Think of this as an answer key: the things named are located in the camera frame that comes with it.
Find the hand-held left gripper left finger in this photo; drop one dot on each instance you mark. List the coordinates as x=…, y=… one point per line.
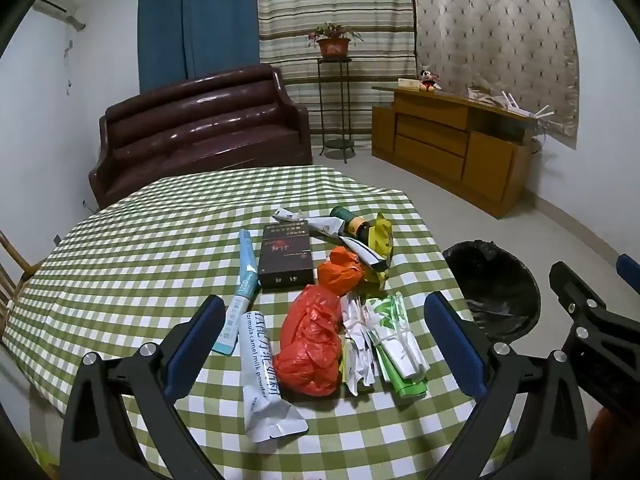
x=195, y=347

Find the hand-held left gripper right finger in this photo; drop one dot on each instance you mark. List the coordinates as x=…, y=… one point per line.
x=455, y=347

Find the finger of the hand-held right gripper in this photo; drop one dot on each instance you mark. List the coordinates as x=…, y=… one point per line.
x=582, y=305
x=630, y=266

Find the green and white packet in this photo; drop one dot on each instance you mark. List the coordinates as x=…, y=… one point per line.
x=395, y=340

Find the black trash bin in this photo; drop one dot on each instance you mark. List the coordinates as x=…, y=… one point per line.
x=495, y=285

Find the white milk powder sachet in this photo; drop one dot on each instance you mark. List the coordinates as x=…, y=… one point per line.
x=262, y=380

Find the light blue long packet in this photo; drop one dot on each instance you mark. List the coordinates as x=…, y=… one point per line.
x=246, y=265

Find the white paper bundle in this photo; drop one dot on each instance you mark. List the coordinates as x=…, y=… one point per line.
x=357, y=345

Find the red plastic bag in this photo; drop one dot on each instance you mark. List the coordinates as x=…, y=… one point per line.
x=307, y=340

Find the dark brown carton box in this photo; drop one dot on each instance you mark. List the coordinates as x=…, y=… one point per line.
x=287, y=255

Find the yellow wrapper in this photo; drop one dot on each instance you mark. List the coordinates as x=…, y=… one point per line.
x=382, y=235

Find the orange plastic bag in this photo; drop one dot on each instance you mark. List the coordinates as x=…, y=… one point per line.
x=340, y=272

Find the green checked tablecloth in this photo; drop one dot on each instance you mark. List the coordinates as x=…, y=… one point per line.
x=150, y=240

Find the white and black wrapper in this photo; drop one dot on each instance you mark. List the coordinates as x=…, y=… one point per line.
x=360, y=250

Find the dark green bottle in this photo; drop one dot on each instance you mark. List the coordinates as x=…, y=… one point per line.
x=352, y=222

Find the white crumpled wrapper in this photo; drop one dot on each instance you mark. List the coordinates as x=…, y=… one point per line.
x=325, y=225

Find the yellow green plastic bag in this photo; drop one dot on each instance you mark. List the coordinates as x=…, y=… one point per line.
x=40, y=460

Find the white router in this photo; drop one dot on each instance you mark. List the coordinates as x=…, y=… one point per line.
x=520, y=109

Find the wooden cabinet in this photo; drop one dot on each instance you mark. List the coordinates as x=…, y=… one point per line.
x=435, y=155

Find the wooden chair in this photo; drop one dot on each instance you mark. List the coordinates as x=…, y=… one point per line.
x=20, y=260

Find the brown leather sofa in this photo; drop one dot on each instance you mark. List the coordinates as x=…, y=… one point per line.
x=200, y=125

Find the crumpled papers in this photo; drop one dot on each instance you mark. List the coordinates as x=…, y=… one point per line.
x=480, y=95

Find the black metal plant stand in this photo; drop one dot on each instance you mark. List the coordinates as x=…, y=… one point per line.
x=336, y=149

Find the white tissue box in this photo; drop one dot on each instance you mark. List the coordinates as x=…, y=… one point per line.
x=406, y=83

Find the mouse plush toy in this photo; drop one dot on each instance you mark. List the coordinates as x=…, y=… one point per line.
x=428, y=80

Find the beige patterned curtain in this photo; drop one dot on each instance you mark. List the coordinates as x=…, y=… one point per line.
x=500, y=25

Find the potted plant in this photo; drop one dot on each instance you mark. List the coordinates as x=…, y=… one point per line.
x=334, y=47

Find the blue curtain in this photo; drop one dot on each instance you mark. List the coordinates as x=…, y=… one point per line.
x=200, y=20

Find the striped curtain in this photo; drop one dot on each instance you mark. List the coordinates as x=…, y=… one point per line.
x=300, y=10

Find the white air conditioner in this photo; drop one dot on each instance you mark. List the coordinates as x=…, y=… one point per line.
x=57, y=2

